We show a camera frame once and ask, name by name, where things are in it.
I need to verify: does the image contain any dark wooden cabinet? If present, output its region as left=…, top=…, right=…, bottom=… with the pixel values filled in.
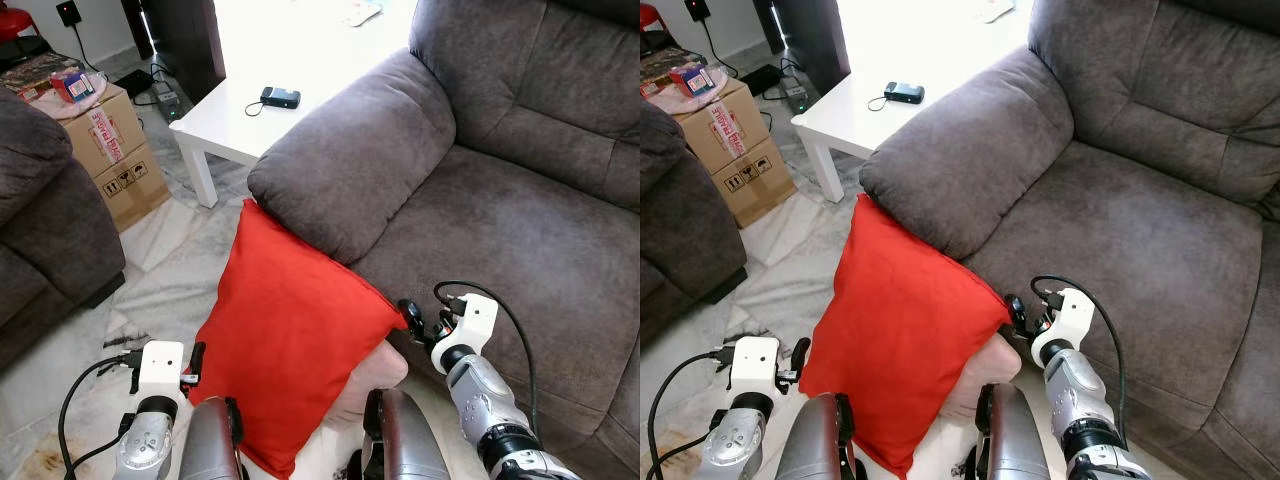
left=120, top=0, right=228, bottom=104
left=752, top=0, right=851, bottom=96

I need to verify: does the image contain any small black corded device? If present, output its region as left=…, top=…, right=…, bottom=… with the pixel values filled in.
left=868, top=82, right=925, bottom=113
left=245, top=87, right=301, bottom=117

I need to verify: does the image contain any taped cardboard box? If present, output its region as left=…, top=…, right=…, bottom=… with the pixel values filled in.
left=60, top=83, right=149, bottom=179
left=672, top=78, right=771, bottom=176

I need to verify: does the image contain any robot right leg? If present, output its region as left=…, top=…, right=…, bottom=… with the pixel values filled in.
left=970, top=382, right=1051, bottom=480
left=360, top=388, right=451, bottom=480

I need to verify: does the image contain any small red blue box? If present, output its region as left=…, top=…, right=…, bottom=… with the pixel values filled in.
left=50, top=68, right=96, bottom=103
left=670, top=64, right=717, bottom=98

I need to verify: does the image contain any black power adapter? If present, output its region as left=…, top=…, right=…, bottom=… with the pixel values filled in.
left=740, top=63, right=786, bottom=96
left=113, top=68, right=156, bottom=99

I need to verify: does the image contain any cardboard box with symbols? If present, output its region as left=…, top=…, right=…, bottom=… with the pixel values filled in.
left=720, top=135, right=798, bottom=229
left=95, top=140, right=173, bottom=233

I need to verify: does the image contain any robot leg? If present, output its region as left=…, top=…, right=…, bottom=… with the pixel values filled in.
left=178, top=397, right=246, bottom=480
left=775, top=392, right=856, bottom=480
left=970, top=382, right=1051, bottom=480
left=360, top=388, right=451, bottom=480

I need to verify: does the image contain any patterned flat box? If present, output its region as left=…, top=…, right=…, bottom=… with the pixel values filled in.
left=0, top=52, right=81, bottom=101
left=640, top=45, right=701, bottom=86

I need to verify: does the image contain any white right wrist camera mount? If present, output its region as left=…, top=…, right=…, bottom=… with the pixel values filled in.
left=1030, top=287, right=1096, bottom=346
left=432, top=292, right=499, bottom=356

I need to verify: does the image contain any pale pink pillow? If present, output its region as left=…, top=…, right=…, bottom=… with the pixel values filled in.
left=940, top=333, right=1021, bottom=421
left=325, top=338, right=409, bottom=426

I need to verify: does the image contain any white side table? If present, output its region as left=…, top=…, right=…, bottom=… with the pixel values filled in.
left=790, top=0, right=1036, bottom=204
left=168, top=0, right=421, bottom=209

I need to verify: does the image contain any grey-brown fabric sofa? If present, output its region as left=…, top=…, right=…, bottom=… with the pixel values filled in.
left=858, top=0, right=1280, bottom=480
left=247, top=0, right=641, bottom=480
left=640, top=100, right=749, bottom=346
left=0, top=88, right=128, bottom=371

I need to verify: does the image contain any robot left leg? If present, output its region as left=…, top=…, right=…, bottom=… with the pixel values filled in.
left=775, top=392, right=856, bottom=480
left=178, top=397, right=246, bottom=480

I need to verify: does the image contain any pale pink cloth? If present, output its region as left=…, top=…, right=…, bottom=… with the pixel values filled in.
left=30, top=85, right=111, bottom=121
left=648, top=82, right=729, bottom=115

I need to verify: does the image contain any red square pillow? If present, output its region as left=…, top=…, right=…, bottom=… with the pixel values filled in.
left=798, top=193, right=1013, bottom=479
left=188, top=198, right=409, bottom=479

